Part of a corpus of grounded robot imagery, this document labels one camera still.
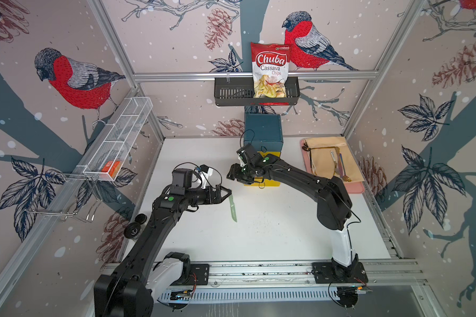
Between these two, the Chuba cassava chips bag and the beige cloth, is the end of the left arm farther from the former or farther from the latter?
the beige cloth

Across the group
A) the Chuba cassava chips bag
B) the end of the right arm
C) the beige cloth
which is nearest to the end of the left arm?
the end of the right arm

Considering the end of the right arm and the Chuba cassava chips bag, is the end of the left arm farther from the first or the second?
the Chuba cassava chips bag

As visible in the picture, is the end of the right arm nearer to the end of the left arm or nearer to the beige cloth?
the end of the left arm

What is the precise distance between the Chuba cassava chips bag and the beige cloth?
0.43m

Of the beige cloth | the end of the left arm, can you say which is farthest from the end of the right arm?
the beige cloth

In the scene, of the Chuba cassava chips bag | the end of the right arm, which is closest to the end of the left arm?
the end of the right arm

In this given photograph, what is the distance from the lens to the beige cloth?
1051 mm

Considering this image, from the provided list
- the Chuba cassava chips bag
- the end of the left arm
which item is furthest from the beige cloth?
the end of the left arm

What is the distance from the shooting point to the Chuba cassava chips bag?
831 mm
